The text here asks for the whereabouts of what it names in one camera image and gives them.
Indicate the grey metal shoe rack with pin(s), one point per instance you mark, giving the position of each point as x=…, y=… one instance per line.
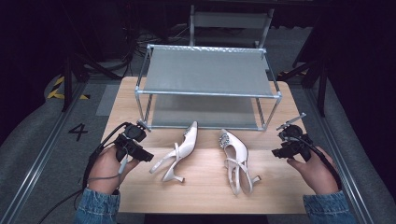
x=207, y=71

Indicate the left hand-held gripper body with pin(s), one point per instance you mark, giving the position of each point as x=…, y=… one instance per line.
x=130, y=140

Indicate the person's left hand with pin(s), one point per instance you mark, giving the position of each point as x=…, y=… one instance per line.
x=104, y=171

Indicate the black metal stand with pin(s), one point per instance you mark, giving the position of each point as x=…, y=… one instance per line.
x=322, y=77
x=67, y=81

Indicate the white slingback heel shoe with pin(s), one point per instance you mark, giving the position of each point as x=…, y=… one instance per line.
x=177, y=152
x=235, y=155

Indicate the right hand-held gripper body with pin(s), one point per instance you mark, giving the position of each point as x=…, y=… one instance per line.
x=295, y=140

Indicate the person's right hand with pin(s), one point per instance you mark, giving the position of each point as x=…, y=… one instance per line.
x=314, y=172

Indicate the metal floor rail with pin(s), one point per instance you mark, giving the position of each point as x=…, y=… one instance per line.
x=339, y=149
x=37, y=158

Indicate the yellow floor tape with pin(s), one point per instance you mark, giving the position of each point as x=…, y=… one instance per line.
x=57, y=91

